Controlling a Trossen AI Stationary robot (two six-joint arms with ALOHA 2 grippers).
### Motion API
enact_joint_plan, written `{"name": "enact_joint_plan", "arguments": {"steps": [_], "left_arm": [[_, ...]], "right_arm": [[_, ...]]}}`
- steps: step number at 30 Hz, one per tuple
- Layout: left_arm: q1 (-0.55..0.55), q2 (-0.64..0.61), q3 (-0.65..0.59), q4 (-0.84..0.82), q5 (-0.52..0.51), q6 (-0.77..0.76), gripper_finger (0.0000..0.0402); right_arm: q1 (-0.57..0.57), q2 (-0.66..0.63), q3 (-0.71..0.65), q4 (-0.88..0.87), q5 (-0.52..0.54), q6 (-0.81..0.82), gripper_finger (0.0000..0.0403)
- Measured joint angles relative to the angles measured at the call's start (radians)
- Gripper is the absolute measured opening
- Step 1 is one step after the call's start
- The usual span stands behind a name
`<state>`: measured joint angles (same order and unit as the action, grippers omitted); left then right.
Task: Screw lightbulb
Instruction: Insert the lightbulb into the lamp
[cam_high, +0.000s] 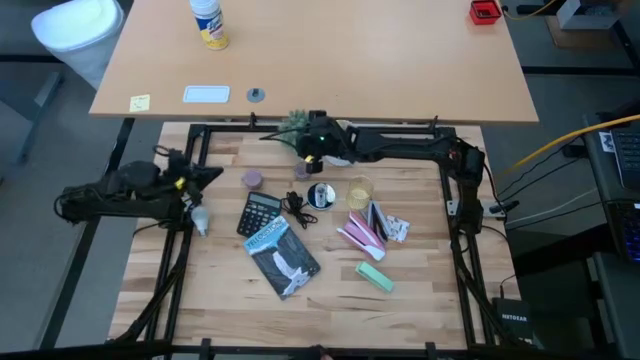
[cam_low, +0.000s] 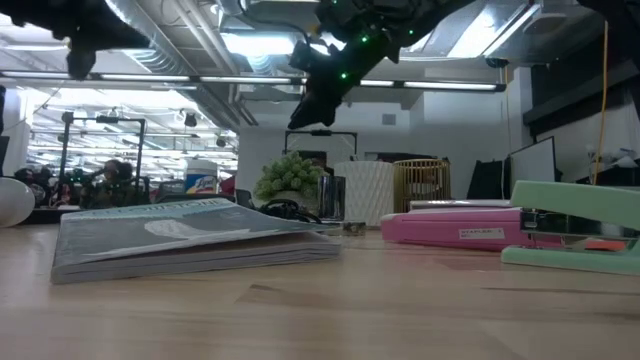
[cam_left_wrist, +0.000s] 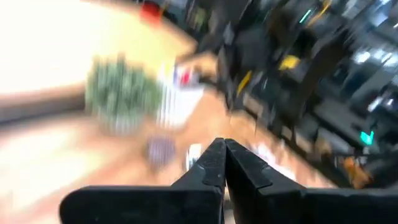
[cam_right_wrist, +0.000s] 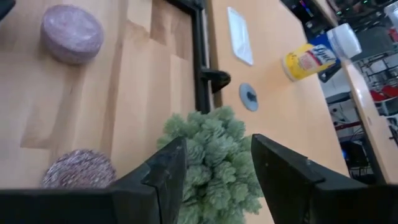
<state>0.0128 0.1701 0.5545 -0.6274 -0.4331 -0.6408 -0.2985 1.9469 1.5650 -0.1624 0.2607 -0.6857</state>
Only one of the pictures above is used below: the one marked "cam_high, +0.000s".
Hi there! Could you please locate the white frosted lightbulb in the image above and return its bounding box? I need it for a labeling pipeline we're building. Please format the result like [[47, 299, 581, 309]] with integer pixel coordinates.
[[191, 203, 211, 238]]

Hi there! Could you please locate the black metal table frame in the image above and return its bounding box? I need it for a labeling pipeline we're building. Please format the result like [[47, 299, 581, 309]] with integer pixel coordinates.
[[107, 112, 531, 360]]

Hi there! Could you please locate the black desk calculator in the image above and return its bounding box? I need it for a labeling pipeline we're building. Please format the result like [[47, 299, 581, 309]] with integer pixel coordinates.
[[235, 191, 283, 239]]

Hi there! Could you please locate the brown cardboard box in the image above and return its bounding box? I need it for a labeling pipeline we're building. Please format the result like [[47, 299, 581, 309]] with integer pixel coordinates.
[[544, 0, 627, 51]]

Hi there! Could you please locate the chrome lamp socket base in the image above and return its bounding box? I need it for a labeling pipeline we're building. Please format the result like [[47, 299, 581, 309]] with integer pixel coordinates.
[[306, 181, 337, 212]]

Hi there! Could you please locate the beige office desk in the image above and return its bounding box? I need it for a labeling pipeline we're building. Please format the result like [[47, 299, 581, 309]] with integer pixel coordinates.
[[89, 0, 540, 125]]

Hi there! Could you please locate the yellow cable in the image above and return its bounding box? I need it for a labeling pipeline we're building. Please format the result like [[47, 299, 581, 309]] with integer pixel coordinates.
[[499, 113, 640, 176], [501, 0, 559, 22]]

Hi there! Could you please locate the black pen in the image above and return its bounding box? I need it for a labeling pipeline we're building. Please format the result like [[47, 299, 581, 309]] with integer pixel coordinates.
[[373, 203, 389, 242]]

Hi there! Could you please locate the lilac round candle tin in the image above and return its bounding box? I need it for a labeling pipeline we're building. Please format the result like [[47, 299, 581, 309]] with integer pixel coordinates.
[[241, 168, 265, 191]]

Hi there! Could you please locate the white pen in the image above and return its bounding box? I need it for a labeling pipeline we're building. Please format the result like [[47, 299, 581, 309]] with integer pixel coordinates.
[[377, 202, 394, 237]]

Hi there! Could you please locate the green artificial potted plant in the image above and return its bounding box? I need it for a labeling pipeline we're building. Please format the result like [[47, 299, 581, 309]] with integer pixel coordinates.
[[277, 108, 311, 146]]

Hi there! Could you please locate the mint green stapler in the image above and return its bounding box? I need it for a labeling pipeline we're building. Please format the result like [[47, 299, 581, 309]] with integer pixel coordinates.
[[354, 261, 396, 295]]

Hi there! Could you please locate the gold wire cup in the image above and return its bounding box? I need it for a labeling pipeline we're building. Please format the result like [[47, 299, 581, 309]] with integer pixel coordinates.
[[345, 174, 375, 211]]

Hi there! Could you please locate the black Netgear router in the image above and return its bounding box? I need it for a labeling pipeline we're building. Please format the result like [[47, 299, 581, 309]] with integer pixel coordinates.
[[492, 297, 534, 346]]

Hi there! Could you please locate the yellow sticky note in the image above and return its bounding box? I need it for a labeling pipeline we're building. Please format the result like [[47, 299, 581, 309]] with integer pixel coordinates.
[[128, 93, 152, 114]]

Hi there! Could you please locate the Lysol wipes canister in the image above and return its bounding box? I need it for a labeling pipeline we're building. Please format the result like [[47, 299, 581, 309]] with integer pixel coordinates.
[[188, 0, 231, 51]]

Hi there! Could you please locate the white trash bin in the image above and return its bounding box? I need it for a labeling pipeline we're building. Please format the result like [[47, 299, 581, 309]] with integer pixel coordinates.
[[30, 0, 125, 91]]

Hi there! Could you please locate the black floor cable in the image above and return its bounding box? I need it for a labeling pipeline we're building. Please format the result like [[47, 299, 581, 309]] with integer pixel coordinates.
[[496, 138, 587, 200]]

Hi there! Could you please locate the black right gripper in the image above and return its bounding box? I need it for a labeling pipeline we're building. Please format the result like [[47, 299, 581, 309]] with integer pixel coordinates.
[[258, 109, 352, 162]]

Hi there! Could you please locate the grey small box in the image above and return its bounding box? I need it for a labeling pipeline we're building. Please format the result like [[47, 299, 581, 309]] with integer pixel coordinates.
[[555, 0, 621, 31]]

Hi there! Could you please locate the white printed packet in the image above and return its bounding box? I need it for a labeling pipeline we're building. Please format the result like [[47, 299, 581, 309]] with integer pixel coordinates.
[[384, 214, 411, 244]]

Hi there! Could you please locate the backlit black keyboard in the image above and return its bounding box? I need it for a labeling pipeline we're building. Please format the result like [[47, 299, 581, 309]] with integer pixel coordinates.
[[606, 199, 640, 265]]

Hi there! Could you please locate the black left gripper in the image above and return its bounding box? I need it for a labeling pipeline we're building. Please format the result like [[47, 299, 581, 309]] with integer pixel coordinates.
[[159, 148, 225, 212]]

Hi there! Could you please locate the grey floor cable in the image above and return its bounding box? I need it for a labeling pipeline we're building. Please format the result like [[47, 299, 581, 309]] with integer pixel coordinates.
[[504, 187, 602, 227]]

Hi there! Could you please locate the white power strip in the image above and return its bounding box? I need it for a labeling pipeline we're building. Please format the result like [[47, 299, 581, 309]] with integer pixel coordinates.
[[447, 198, 521, 220]]

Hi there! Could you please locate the red plastic box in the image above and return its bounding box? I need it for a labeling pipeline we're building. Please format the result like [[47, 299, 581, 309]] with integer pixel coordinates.
[[468, 0, 503, 26]]

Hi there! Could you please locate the white rectangular plate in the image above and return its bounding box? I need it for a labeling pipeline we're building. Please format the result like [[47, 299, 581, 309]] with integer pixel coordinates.
[[182, 84, 232, 105]]

